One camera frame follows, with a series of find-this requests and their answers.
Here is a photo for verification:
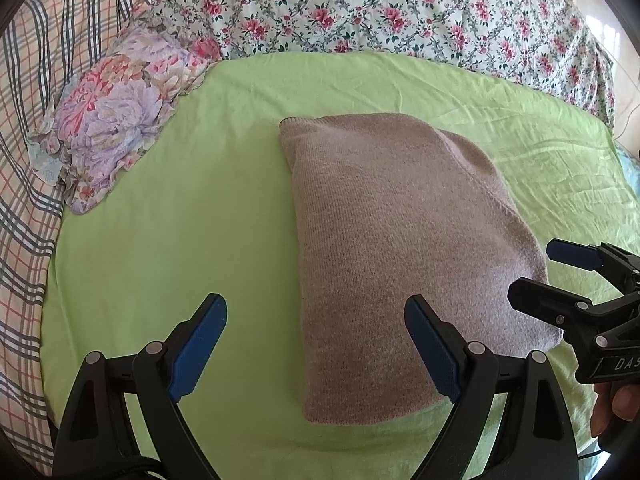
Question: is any person's right hand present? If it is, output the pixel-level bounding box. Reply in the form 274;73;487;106
590;382;640;438

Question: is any small-flower print bedspread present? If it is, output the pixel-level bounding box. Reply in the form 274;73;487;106
150;0;616;126

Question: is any beige knit sweater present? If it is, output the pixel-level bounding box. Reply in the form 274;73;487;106
278;112;566;426

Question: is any large-flower print pillow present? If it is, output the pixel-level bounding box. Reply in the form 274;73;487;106
27;17;223;216

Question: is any plaid quilt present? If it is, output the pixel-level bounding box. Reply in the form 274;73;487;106
0;0;166;476

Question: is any light green bed sheet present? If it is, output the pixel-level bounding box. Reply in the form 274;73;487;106
42;50;640;480

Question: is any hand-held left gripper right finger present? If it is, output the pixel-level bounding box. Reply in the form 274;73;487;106
404;294;581;480

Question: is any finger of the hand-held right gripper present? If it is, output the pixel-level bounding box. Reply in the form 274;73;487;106
546;239;640;291
507;276;640;343

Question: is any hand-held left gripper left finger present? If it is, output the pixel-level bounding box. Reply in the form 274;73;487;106
52;292;228;480

